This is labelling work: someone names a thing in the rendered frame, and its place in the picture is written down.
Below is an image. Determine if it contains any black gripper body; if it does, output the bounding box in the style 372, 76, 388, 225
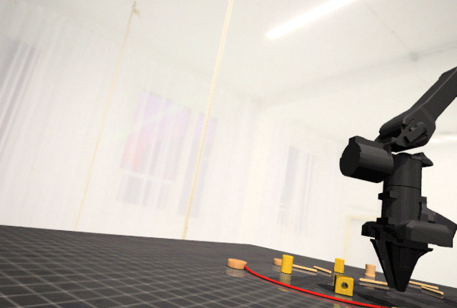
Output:
361, 186, 453, 248

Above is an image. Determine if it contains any small yellow block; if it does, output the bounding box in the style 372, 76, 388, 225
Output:
334, 258, 345, 274

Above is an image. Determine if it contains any yellow wooden block with hole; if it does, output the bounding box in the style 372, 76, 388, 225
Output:
333, 274, 353, 297

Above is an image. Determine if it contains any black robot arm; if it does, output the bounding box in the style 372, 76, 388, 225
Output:
339, 67, 457, 238

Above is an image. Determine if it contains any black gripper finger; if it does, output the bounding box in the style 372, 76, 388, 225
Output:
370, 239, 396, 289
385, 241, 433, 292

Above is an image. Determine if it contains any yellow cylinder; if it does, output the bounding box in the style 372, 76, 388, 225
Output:
280, 255, 293, 274

